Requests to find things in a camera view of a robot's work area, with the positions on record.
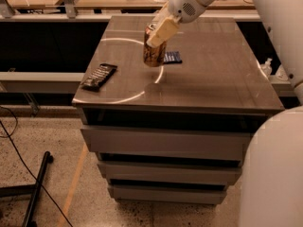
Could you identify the wooden background desk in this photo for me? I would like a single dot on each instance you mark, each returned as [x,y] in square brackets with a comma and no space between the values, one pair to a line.
[122,4]

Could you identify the black metal stand leg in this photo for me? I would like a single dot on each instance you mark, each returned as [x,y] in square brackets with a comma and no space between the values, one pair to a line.
[33,190]

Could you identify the clear plastic bottle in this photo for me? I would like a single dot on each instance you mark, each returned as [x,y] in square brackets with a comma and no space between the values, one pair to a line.
[267,68]

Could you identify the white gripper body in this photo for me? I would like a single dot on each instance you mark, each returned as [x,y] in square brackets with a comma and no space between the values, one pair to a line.
[182,4]

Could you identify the grey drawer cabinet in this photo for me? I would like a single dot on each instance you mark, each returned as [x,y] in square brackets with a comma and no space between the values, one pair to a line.
[178,132]

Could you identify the black rxbar chocolate bar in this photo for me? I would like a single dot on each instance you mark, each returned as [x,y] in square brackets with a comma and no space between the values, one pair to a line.
[99,77]

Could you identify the blue snack bar wrapper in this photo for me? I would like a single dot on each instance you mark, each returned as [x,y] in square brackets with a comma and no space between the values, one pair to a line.
[172,57]

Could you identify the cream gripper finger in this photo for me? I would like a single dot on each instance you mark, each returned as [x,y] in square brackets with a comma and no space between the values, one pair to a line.
[162,30]
[161,14]

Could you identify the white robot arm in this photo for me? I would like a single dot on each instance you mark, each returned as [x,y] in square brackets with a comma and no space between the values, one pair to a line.
[272,173]

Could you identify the orange soda can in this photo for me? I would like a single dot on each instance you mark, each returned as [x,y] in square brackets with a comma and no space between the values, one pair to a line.
[152,56]

